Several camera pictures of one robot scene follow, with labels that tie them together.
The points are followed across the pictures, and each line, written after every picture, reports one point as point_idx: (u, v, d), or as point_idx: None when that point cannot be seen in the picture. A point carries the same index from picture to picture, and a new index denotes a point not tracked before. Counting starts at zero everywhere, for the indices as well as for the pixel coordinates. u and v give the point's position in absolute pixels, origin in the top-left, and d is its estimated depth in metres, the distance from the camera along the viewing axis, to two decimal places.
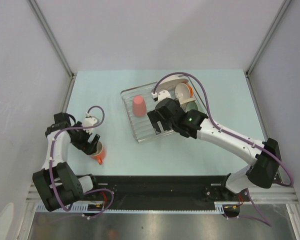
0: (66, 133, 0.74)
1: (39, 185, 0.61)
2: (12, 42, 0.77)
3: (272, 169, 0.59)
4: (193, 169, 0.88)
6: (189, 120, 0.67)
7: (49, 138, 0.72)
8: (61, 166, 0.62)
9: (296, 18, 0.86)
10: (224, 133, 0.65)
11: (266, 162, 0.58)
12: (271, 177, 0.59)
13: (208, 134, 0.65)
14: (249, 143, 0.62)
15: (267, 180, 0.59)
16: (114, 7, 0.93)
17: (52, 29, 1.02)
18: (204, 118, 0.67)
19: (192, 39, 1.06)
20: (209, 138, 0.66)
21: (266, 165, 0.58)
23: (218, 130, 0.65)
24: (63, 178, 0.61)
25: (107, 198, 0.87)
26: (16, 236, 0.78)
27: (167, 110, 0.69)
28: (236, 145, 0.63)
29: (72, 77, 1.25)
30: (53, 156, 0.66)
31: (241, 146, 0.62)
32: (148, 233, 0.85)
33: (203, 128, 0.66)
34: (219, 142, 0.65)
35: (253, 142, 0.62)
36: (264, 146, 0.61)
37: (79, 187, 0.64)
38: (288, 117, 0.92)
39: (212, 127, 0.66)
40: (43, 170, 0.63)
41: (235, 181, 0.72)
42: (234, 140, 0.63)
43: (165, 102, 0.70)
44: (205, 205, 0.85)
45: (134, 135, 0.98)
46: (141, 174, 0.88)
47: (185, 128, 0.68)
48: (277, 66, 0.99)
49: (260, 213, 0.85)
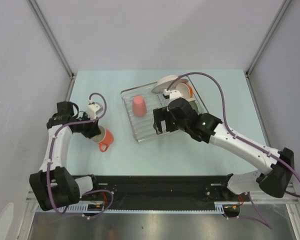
0: (68, 128, 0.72)
1: (34, 185, 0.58)
2: (12, 41, 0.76)
3: (286, 179, 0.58)
4: (194, 169, 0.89)
6: (203, 124, 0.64)
7: (50, 133, 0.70)
8: (60, 171, 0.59)
9: (297, 19, 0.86)
10: (238, 140, 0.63)
11: (281, 172, 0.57)
12: (284, 187, 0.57)
13: (222, 139, 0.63)
14: (264, 152, 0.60)
15: (279, 191, 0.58)
16: (115, 6, 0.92)
17: (52, 29, 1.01)
18: (219, 123, 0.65)
19: (192, 39, 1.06)
20: (222, 144, 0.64)
21: (281, 175, 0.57)
23: (233, 137, 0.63)
24: (60, 184, 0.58)
25: (107, 198, 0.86)
26: (16, 237, 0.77)
27: (181, 112, 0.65)
28: (251, 153, 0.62)
29: (72, 77, 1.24)
30: (51, 158, 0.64)
31: (256, 155, 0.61)
32: (148, 233, 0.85)
33: (217, 133, 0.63)
34: (233, 149, 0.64)
35: (268, 151, 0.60)
36: (280, 155, 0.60)
37: (77, 190, 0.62)
38: (288, 118, 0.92)
39: (226, 133, 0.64)
40: (40, 172, 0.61)
41: (238, 183, 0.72)
42: (250, 148, 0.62)
43: (179, 104, 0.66)
44: (205, 205, 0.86)
45: (134, 135, 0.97)
46: (141, 173, 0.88)
47: (198, 132, 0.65)
48: (277, 66, 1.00)
49: (259, 213, 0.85)
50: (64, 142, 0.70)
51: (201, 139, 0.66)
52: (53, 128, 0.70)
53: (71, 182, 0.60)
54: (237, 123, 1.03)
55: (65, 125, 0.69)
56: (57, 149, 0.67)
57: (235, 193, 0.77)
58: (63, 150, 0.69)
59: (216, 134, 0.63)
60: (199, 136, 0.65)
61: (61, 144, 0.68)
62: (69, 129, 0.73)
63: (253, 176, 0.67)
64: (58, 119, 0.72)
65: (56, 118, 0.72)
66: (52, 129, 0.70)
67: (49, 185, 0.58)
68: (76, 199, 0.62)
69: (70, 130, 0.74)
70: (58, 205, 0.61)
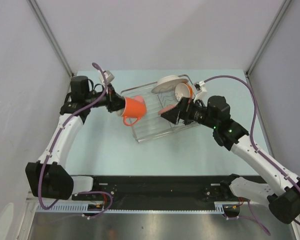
0: (79, 117, 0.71)
1: (29, 172, 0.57)
2: (12, 42, 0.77)
3: (298, 208, 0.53)
4: (194, 170, 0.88)
6: (229, 131, 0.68)
7: (60, 121, 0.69)
8: (56, 167, 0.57)
9: (296, 18, 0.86)
10: (259, 155, 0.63)
11: (294, 197, 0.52)
12: (293, 215, 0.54)
13: (244, 150, 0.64)
14: (282, 173, 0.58)
15: (287, 215, 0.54)
16: (114, 6, 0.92)
17: (52, 29, 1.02)
18: (245, 134, 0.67)
19: (192, 38, 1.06)
20: (243, 154, 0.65)
21: (293, 200, 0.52)
23: (255, 150, 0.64)
24: (53, 180, 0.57)
25: (107, 198, 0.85)
26: (16, 236, 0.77)
27: (220, 113, 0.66)
28: (268, 170, 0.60)
29: (72, 77, 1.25)
30: (51, 151, 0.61)
31: (272, 174, 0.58)
32: (148, 233, 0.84)
33: (240, 143, 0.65)
34: (252, 163, 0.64)
35: (287, 174, 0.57)
36: (298, 182, 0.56)
37: (69, 187, 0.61)
38: (288, 117, 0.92)
39: (249, 145, 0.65)
40: (37, 163, 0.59)
41: (244, 191, 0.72)
42: (268, 166, 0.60)
43: (222, 105, 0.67)
44: (205, 205, 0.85)
45: (134, 135, 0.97)
46: (141, 173, 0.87)
47: (223, 137, 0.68)
48: (277, 66, 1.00)
49: (251, 211, 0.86)
50: (69, 137, 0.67)
51: (222, 144, 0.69)
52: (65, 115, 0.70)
53: (65, 178, 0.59)
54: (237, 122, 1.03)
55: (74, 114, 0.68)
56: (59, 142, 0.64)
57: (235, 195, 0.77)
58: (66, 144, 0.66)
59: (239, 143, 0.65)
60: (222, 140, 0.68)
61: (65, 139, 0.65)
62: (80, 119, 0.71)
63: (264, 191, 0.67)
64: (71, 104, 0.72)
65: (70, 104, 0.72)
66: (64, 117, 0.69)
67: (40, 178, 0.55)
68: (66, 195, 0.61)
69: (81, 121, 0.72)
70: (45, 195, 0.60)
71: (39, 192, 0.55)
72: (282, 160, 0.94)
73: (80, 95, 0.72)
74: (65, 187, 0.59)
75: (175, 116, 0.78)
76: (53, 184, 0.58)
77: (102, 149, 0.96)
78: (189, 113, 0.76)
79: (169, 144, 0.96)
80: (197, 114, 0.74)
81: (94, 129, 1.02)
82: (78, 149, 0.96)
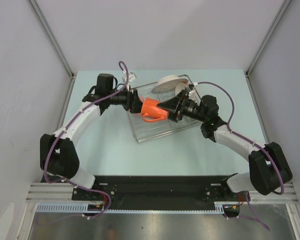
0: (98, 107, 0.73)
1: (43, 143, 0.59)
2: (13, 42, 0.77)
3: (271, 175, 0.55)
4: (194, 170, 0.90)
6: (211, 124, 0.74)
7: (80, 106, 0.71)
8: (68, 142, 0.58)
9: (296, 17, 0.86)
10: (233, 134, 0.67)
11: (260, 158, 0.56)
12: (268, 181, 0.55)
13: (221, 134, 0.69)
14: (249, 142, 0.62)
15: (261, 180, 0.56)
16: (114, 6, 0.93)
17: (52, 30, 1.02)
18: (223, 124, 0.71)
19: (192, 38, 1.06)
20: (223, 139, 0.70)
21: (259, 161, 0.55)
23: (229, 132, 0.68)
24: (61, 155, 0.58)
25: (106, 198, 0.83)
26: (16, 236, 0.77)
27: (210, 112, 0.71)
28: (238, 143, 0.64)
29: (72, 77, 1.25)
30: (67, 128, 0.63)
31: (242, 144, 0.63)
32: (148, 233, 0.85)
33: (218, 129, 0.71)
34: (230, 143, 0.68)
35: (253, 141, 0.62)
36: (265, 147, 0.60)
37: (75, 167, 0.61)
38: (288, 116, 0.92)
39: (225, 129, 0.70)
40: (52, 135, 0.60)
41: (237, 181, 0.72)
42: (240, 139, 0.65)
43: (213, 105, 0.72)
44: (205, 205, 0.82)
45: (134, 135, 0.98)
46: (140, 173, 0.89)
47: (207, 130, 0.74)
48: (277, 65, 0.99)
49: (253, 211, 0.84)
50: (85, 121, 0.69)
51: (206, 135, 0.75)
52: (86, 102, 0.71)
53: (73, 157, 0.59)
54: (227, 117, 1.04)
55: (94, 102, 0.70)
56: (76, 122, 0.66)
57: (233, 191, 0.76)
58: (81, 127, 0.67)
59: (218, 129, 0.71)
60: (206, 133, 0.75)
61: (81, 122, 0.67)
62: (99, 109, 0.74)
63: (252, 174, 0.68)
64: (94, 97, 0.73)
65: (93, 96, 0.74)
66: (84, 103, 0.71)
67: (51, 149, 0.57)
68: (69, 175, 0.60)
69: (99, 111, 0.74)
70: (50, 171, 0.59)
71: (47, 162, 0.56)
72: None
73: (104, 91, 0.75)
74: (71, 166, 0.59)
75: (173, 106, 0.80)
76: (60, 160, 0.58)
77: (102, 149, 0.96)
78: (182, 104, 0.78)
79: (169, 144, 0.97)
80: (191, 108, 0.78)
81: (94, 129, 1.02)
82: (79, 149, 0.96)
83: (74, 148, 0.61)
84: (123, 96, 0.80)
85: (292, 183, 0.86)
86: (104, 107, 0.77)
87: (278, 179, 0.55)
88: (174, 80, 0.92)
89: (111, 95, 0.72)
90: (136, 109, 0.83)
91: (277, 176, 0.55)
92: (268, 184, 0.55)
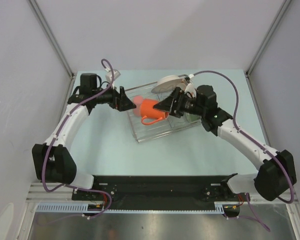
0: (85, 108, 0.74)
1: (36, 154, 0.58)
2: (13, 42, 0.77)
3: (280, 184, 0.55)
4: (194, 170, 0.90)
6: (215, 117, 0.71)
7: (67, 109, 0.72)
8: (61, 149, 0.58)
9: (296, 18, 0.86)
10: (241, 135, 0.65)
11: (273, 169, 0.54)
12: (276, 190, 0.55)
13: (227, 132, 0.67)
14: (261, 148, 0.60)
15: (269, 189, 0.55)
16: (114, 6, 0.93)
17: (52, 30, 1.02)
18: (228, 119, 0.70)
19: (192, 38, 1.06)
20: (227, 136, 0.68)
21: (271, 172, 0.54)
23: (237, 131, 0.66)
24: (57, 162, 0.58)
25: (107, 198, 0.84)
26: (16, 236, 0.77)
27: (207, 100, 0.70)
28: (247, 146, 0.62)
29: (72, 77, 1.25)
30: (58, 135, 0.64)
31: (252, 149, 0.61)
32: (147, 233, 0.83)
33: (223, 125, 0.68)
34: (235, 142, 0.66)
35: (265, 148, 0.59)
36: (276, 154, 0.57)
37: (72, 172, 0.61)
38: (288, 116, 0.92)
39: (231, 127, 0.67)
40: (44, 144, 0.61)
41: (238, 183, 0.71)
42: (250, 143, 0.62)
43: (209, 93, 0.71)
44: (205, 205, 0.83)
45: (134, 135, 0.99)
46: (140, 173, 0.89)
47: (210, 123, 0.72)
48: (277, 65, 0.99)
49: (253, 212, 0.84)
50: (75, 124, 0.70)
51: (208, 128, 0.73)
52: (71, 104, 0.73)
53: (68, 162, 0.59)
54: None
55: (81, 103, 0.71)
56: (66, 127, 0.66)
57: (234, 192, 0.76)
58: (72, 130, 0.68)
59: (223, 125, 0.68)
60: (208, 125, 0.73)
61: (71, 126, 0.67)
62: (86, 109, 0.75)
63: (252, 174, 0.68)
64: (79, 97, 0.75)
65: (78, 96, 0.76)
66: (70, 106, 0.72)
67: (45, 159, 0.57)
68: (68, 180, 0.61)
69: (86, 111, 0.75)
70: (49, 180, 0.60)
71: (44, 173, 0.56)
72: None
73: (89, 91, 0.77)
74: (68, 171, 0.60)
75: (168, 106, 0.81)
76: (56, 167, 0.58)
77: (102, 149, 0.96)
78: (179, 103, 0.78)
79: (169, 144, 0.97)
80: (188, 104, 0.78)
81: (94, 129, 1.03)
82: (79, 149, 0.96)
83: (68, 153, 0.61)
84: (109, 95, 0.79)
85: None
86: (91, 107, 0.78)
87: (285, 187, 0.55)
88: (174, 80, 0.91)
89: (97, 95, 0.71)
90: (124, 107, 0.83)
91: (285, 185, 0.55)
92: (275, 192, 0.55)
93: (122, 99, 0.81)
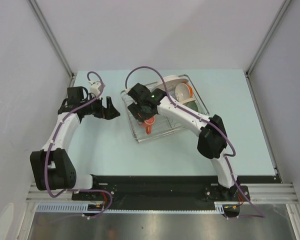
0: (76, 115, 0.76)
1: (34, 161, 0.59)
2: (13, 43, 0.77)
3: (217, 144, 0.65)
4: (194, 170, 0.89)
6: (152, 97, 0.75)
7: (58, 118, 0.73)
8: (60, 152, 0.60)
9: (296, 18, 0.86)
10: (178, 109, 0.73)
11: (208, 133, 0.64)
12: (214, 150, 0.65)
13: (166, 109, 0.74)
14: (197, 118, 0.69)
15: (210, 151, 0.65)
16: (114, 6, 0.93)
17: (52, 30, 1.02)
18: (165, 96, 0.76)
19: (192, 38, 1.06)
20: (168, 113, 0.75)
21: (208, 135, 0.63)
23: (174, 106, 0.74)
24: (58, 167, 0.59)
25: (107, 198, 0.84)
26: (16, 236, 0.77)
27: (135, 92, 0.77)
28: (187, 119, 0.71)
29: (72, 77, 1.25)
30: (54, 140, 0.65)
31: (190, 120, 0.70)
32: (147, 233, 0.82)
33: (161, 104, 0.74)
34: (175, 116, 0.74)
35: (200, 117, 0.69)
36: (210, 120, 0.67)
37: (73, 176, 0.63)
38: (287, 116, 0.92)
39: (169, 104, 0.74)
40: (42, 150, 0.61)
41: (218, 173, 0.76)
42: (187, 115, 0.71)
43: (139, 86, 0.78)
44: (205, 205, 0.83)
45: (134, 135, 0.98)
46: (140, 173, 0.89)
47: (148, 104, 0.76)
48: (277, 65, 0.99)
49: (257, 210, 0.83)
50: (69, 130, 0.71)
51: (149, 110, 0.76)
52: (61, 115, 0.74)
53: (68, 167, 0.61)
54: (230, 117, 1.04)
55: (72, 111, 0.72)
56: (60, 133, 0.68)
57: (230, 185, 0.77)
58: (67, 136, 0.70)
59: (161, 104, 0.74)
60: (149, 107, 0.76)
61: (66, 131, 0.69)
62: (77, 116, 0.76)
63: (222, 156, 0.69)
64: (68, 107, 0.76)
65: (67, 106, 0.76)
66: (61, 115, 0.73)
67: (45, 168, 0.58)
68: (70, 184, 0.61)
69: (78, 118, 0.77)
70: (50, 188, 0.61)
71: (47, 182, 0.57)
72: (281, 160, 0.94)
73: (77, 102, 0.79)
74: (69, 174, 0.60)
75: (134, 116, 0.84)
76: (57, 172, 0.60)
77: (102, 149, 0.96)
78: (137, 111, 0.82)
79: (168, 144, 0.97)
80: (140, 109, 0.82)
81: (93, 130, 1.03)
82: (79, 150, 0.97)
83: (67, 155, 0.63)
84: (96, 105, 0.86)
85: (292, 183, 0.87)
86: (80, 115, 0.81)
87: (221, 144, 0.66)
88: (174, 80, 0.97)
89: (89, 103, 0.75)
90: (112, 115, 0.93)
91: (220, 144, 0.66)
92: (214, 152, 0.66)
93: (109, 110, 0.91)
